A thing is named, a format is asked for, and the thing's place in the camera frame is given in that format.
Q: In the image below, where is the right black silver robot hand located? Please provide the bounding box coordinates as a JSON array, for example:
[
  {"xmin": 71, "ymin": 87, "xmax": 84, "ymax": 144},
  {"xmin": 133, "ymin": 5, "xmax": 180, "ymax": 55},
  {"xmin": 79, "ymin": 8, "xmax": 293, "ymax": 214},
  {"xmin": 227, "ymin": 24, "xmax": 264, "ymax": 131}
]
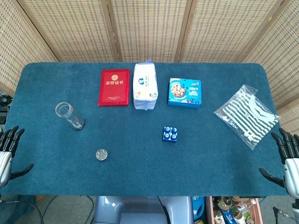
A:
[{"xmin": 258, "ymin": 127, "xmax": 299, "ymax": 199}]

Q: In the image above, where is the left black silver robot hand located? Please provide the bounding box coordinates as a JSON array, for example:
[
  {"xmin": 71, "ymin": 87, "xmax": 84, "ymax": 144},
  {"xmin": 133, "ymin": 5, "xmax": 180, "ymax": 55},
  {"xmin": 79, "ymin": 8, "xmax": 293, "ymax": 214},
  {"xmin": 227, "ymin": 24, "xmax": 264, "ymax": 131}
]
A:
[{"xmin": 0, "ymin": 126, "xmax": 35, "ymax": 189}]

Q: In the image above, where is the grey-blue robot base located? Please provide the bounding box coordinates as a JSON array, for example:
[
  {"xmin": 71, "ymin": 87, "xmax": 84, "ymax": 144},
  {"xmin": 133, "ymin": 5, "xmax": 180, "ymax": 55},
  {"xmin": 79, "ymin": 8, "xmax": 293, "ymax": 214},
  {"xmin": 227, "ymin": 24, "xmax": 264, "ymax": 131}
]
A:
[{"xmin": 93, "ymin": 196, "xmax": 195, "ymax": 224}]

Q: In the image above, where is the clear glass jar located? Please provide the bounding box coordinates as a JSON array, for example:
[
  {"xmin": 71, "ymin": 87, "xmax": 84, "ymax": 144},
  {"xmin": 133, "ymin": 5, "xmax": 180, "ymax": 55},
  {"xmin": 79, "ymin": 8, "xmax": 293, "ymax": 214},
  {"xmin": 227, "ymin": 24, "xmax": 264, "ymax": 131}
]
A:
[{"xmin": 55, "ymin": 101, "xmax": 86, "ymax": 131}]

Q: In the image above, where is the black electronic device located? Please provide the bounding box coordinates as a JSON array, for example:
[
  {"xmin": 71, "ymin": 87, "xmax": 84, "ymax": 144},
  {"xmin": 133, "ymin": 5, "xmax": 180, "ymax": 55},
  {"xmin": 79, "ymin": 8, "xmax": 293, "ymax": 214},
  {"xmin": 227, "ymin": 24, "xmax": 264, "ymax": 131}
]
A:
[{"xmin": 0, "ymin": 106, "xmax": 10, "ymax": 125}]

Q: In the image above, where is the striped shirt in plastic bag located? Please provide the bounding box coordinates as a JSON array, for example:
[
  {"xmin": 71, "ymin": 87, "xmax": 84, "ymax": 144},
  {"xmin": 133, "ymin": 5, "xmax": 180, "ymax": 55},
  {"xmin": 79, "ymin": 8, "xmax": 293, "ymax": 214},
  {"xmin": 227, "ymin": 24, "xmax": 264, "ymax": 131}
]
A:
[{"xmin": 214, "ymin": 84, "xmax": 280, "ymax": 151}]

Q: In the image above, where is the pink bin with clutter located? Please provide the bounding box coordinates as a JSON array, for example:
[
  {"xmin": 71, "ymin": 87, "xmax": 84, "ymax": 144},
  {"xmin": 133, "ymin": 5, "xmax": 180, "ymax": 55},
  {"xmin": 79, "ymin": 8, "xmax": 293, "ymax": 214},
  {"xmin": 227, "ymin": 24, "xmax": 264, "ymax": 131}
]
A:
[{"xmin": 205, "ymin": 196, "xmax": 264, "ymax": 224}]

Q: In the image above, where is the blue plastic container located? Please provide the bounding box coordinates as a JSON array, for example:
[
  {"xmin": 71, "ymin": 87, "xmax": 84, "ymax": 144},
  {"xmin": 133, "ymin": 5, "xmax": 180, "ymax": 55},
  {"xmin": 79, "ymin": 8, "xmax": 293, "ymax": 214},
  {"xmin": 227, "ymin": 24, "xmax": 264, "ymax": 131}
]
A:
[{"xmin": 192, "ymin": 196, "xmax": 206, "ymax": 221}]

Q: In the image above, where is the blue cookie box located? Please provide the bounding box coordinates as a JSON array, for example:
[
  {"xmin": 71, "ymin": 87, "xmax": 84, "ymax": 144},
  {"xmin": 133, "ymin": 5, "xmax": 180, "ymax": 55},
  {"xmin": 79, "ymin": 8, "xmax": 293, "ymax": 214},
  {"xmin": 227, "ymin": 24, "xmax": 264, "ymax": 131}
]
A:
[{"xmin": 167, "ymin": 77, "xmax": 202, "ymax": 109}]

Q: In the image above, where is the red certificate book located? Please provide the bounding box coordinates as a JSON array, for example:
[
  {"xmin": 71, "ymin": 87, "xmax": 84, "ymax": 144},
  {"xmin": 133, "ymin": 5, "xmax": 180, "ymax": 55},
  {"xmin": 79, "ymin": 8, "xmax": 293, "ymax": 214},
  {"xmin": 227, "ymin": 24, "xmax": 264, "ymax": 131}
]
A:
[{"xmin": 97, "ymin": 68, "xmax": 130, "ymax": 107}]

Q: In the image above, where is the blue felt table cloth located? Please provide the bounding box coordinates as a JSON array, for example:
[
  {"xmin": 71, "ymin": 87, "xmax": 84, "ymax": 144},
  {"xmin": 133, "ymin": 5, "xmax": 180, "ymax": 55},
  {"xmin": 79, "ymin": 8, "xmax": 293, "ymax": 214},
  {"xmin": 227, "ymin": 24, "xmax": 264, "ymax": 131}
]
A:
[{"xmin": 0, "ymin": 62, "xmax": 290, "ymax": 197}]

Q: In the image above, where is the white tissue pack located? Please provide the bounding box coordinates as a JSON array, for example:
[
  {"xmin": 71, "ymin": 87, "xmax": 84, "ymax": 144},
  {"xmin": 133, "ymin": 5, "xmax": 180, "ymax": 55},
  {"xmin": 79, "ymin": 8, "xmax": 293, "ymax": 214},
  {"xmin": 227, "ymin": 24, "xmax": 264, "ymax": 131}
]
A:
[{"xmin": 132, "ymin": 59, "xmax": 159, "ymax": 111}]

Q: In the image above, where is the woven rattan folding screen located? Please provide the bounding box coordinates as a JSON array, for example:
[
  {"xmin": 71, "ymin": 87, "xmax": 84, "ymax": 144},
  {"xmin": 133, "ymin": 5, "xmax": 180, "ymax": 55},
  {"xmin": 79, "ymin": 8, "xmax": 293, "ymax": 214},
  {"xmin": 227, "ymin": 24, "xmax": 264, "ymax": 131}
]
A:
[{"xmin": 0, "ymin": 0, "xmax": 299, "ymax": 128}]

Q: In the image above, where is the black cable with metal plug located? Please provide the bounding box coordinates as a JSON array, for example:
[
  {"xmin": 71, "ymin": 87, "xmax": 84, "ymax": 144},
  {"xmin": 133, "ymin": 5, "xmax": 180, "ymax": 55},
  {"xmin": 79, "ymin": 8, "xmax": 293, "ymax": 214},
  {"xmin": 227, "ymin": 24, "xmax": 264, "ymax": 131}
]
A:
[{"xmin": 272, "ymin": 206, "xmax": 299, "ymax": 219}]

